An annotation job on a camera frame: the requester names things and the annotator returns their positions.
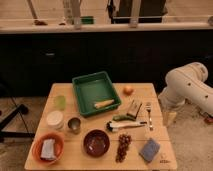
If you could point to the green box on shelf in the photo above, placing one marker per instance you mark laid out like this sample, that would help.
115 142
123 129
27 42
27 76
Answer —
87 19

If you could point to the small metal cup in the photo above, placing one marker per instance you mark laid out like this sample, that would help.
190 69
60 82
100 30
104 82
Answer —
74 125

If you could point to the grey folded cloth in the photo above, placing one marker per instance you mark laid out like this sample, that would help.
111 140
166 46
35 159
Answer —
47 151

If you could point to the bunch of dark grapes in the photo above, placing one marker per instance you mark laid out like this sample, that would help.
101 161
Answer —
124 142

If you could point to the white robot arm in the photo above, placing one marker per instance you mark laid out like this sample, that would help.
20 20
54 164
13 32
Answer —
186 83

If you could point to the dark brown bowl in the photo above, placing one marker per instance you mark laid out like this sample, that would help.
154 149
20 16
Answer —
96 143

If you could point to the green pepper toy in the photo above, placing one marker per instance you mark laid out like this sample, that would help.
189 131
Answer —
123 117

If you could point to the orange plastic bowl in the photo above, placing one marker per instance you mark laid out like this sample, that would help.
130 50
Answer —
58 147

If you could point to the translucent green cup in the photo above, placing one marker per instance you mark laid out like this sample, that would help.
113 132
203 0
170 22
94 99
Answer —
60 102

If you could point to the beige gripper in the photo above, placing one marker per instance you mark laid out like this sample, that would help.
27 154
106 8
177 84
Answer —
168 117

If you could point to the cream corn cob toy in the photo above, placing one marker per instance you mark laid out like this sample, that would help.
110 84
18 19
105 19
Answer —
102 104

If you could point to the black chair base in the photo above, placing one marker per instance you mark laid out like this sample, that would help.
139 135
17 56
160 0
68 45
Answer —
20 110

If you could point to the wooden folding table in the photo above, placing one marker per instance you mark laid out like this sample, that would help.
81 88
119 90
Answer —
74 158

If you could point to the white round container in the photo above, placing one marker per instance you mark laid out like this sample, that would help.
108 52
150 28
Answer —
55 119

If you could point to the wooden block box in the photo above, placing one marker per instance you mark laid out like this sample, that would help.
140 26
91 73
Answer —
134 108

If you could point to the silver fork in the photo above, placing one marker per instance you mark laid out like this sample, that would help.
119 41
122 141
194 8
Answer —
148 109

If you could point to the orange round fruit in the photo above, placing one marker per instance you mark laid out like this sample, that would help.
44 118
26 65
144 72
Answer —
128 90

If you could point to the blue sponge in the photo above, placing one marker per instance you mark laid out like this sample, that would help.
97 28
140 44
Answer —
149 150

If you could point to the green plastic tray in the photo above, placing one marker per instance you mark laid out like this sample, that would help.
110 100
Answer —
92 88

